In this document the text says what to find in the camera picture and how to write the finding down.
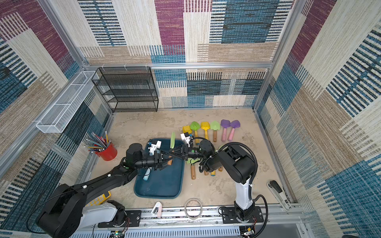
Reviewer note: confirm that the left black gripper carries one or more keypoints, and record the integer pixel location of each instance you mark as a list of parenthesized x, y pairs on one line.
[(158, 161)]

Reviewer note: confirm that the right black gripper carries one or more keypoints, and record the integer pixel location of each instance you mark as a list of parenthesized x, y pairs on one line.
[(184, 151)]

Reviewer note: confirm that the yellow shovel wooden handle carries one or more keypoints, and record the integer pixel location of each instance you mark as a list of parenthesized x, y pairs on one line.
[(187, 129)]

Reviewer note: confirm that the purple shovel long pink handle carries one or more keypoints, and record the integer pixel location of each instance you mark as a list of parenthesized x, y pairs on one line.
[(225, 124)]

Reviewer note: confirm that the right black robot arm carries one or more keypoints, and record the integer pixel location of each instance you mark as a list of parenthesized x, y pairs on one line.
[(239, 162)]

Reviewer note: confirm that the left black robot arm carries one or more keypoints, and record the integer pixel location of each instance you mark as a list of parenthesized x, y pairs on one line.
[(65, 211)]

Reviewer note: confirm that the teal plastic storage box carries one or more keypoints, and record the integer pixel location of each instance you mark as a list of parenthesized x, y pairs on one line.
[(162, 184)]

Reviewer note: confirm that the red pencil cup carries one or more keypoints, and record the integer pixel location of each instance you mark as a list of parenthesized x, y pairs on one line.
[(109, 153)]

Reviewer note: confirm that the pink white small device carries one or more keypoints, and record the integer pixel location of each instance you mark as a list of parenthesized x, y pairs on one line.
[(157, 210)]

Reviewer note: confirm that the white black stapler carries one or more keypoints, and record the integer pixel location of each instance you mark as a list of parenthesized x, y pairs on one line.
[(279, 194)]

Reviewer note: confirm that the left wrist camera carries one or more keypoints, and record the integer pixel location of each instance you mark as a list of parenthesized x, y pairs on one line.
[(154, 146)]

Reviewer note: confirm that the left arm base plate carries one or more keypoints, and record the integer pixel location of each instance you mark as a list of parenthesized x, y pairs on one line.
[(133, 216)]

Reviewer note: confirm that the black wire shelf rack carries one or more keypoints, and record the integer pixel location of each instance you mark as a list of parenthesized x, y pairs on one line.
[(127, 89)]

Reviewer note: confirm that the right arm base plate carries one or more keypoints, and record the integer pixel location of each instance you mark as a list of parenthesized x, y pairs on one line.
[(232, 215)]

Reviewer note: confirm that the white wire mesh basket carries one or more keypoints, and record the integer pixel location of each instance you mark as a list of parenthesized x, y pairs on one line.
[(56, 119)]

